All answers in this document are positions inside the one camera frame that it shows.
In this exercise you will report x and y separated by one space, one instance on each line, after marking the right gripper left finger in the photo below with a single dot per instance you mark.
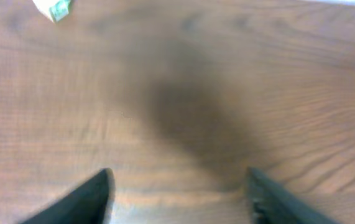
90 203

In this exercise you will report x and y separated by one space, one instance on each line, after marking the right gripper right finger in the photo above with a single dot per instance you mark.
270 203

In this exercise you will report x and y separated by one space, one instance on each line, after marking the green-print wooden block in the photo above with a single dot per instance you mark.
55 10

